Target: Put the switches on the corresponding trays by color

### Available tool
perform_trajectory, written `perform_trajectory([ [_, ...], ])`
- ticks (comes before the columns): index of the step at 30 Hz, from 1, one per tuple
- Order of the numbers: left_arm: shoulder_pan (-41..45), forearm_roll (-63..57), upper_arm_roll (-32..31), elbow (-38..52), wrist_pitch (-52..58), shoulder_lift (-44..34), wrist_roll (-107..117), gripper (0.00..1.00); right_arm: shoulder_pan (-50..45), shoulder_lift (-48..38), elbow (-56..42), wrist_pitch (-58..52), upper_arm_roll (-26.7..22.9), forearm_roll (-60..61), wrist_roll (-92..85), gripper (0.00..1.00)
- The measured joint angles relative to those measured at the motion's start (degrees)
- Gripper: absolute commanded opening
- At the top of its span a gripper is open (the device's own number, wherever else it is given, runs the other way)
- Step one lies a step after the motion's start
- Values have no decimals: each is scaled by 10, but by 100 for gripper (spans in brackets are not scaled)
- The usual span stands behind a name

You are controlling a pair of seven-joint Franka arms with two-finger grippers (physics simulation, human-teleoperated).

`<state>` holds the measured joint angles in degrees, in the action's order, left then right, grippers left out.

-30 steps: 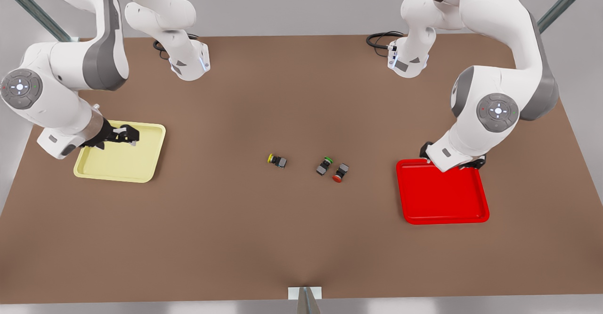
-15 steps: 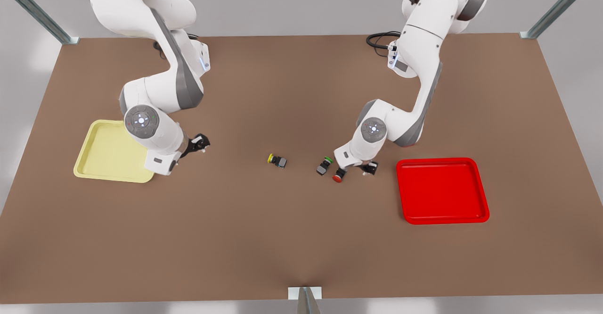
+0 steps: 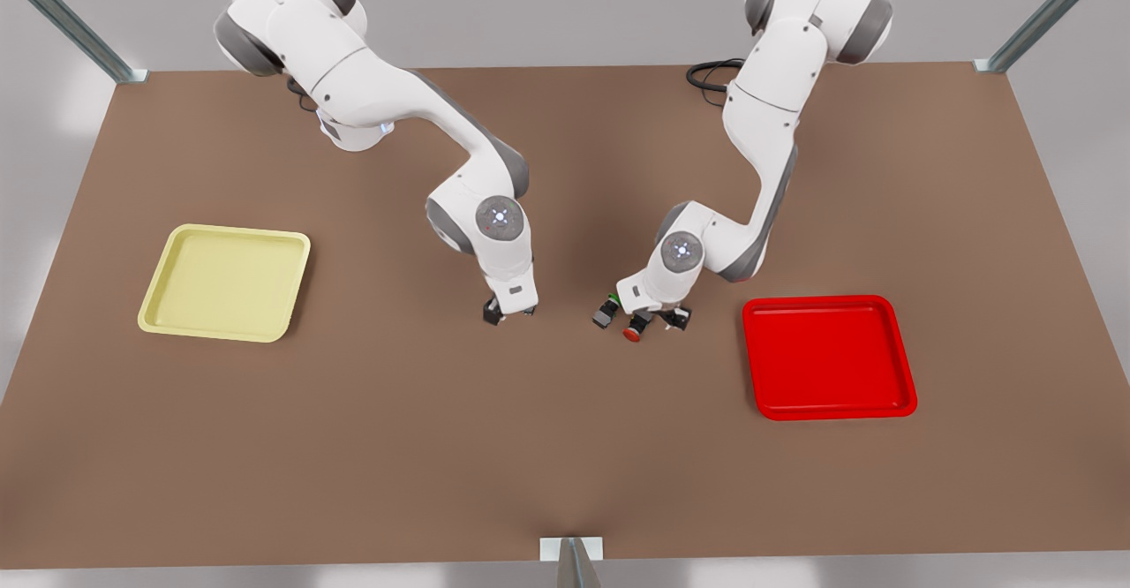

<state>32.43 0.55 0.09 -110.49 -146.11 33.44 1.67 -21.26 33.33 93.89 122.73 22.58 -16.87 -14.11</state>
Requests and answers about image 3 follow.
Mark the yellow square tray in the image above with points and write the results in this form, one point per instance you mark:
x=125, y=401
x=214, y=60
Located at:
x=225, y=283

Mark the black switch green button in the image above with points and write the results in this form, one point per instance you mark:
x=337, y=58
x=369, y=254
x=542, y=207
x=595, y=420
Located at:
x=605, y=312

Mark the red square tray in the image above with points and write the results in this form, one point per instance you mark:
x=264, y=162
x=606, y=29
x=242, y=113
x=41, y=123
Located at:
x=828, y=357

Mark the silver frame post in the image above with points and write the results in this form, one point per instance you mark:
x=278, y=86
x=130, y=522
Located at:
x=1050, y=10
x=71, y=21
x=574, y=561

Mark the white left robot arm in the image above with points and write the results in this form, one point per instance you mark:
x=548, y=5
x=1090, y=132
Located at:
x=777, y=76

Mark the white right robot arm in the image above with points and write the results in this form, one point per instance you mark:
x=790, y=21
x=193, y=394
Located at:
x=371, y=94

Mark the black switch red button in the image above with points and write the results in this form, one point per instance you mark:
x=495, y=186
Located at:
x=636, y=327

